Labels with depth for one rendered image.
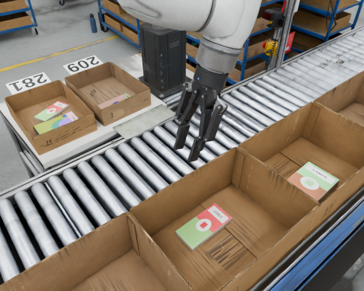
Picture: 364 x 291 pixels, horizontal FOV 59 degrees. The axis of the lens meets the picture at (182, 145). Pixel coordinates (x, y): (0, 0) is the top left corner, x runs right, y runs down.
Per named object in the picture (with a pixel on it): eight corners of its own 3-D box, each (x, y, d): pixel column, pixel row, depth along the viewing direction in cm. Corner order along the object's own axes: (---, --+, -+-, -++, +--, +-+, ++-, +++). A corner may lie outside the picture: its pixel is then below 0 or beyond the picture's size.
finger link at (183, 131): (181, 126, 81) (179, 125, 81) (174, 150, 84) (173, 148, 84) (190, 125, 83) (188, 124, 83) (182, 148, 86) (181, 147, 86)
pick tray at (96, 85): (112, 76, 189) (110, 60, 183) (152, 104, 168) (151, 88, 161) (67, 93, 175) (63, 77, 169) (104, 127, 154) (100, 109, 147)
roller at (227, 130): (199, 111, 172) (199, 103, 169) (277, 164, 142) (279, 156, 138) (192, 114, 170) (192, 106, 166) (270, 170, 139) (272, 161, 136)
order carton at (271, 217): (231, 182, 110) (237, 144, 99) (304, 241, 93) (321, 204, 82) (133, 246, 92) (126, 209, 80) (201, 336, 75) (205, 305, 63)
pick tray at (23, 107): (64, 95, 174) (59, 78, 168) (98, 130, 152) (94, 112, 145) (10, 115, 161) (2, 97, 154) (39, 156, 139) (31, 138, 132)
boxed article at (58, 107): (34, 119, 157) (33, 116, 156) (58, 103, 168) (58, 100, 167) (45, 123, 155) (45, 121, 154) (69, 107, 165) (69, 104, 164)
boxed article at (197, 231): (175, 234, 94) (175, 231, 93) (214, 205, 102) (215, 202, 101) (192, 252, 90) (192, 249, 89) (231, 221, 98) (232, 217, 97)
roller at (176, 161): (148, 135, 157) (148, 127, 154) (223, 201, 126) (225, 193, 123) (140, 139, 154) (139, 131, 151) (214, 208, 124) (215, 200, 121)
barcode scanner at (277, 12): (258, 28, 182) (263, 8, 175) (271, 25, 188) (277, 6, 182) (267, 31, 178) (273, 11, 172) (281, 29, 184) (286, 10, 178)
